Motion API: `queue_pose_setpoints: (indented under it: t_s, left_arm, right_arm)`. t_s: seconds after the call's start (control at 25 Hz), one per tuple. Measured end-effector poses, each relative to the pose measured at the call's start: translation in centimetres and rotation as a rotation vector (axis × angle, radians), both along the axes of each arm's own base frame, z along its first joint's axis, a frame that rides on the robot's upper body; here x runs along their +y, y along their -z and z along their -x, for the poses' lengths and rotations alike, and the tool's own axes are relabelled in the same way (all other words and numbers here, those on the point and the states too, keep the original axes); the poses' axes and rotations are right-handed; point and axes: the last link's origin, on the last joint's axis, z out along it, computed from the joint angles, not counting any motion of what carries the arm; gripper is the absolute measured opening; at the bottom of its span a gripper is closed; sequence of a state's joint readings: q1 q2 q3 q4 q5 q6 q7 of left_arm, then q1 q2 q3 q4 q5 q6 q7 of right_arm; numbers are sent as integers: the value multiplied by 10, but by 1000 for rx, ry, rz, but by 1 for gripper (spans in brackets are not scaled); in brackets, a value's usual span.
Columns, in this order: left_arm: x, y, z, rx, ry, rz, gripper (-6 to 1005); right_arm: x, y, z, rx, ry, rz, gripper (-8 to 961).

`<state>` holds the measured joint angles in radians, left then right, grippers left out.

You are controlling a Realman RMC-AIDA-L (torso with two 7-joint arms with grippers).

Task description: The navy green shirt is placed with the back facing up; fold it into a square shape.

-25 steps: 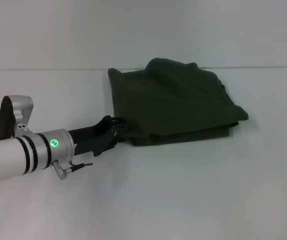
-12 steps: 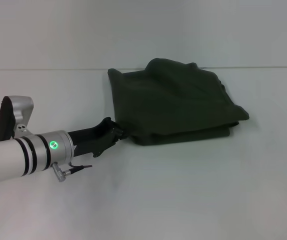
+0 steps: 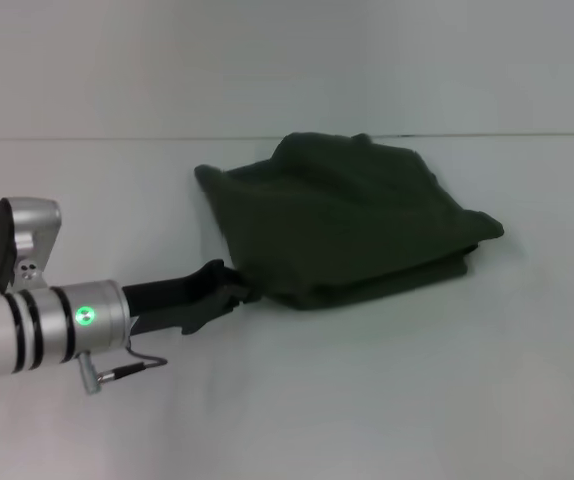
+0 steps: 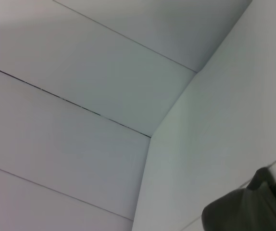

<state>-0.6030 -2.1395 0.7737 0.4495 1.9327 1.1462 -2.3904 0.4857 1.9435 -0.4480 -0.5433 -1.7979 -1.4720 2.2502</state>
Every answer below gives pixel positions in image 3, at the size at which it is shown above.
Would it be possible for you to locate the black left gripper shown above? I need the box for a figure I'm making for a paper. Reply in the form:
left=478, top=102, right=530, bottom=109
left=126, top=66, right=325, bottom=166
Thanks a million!
left=121, top=258, right=264, bottom=337

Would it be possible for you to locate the dark green shirt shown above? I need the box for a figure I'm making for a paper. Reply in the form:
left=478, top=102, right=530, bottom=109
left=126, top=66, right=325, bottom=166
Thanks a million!
left=194, top=131, right=506, bottom=312

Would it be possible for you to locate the grey cable with plug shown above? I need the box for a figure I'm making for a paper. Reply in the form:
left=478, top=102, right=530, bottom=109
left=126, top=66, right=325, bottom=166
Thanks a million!
left=79, top=344, right=169, bottom=396

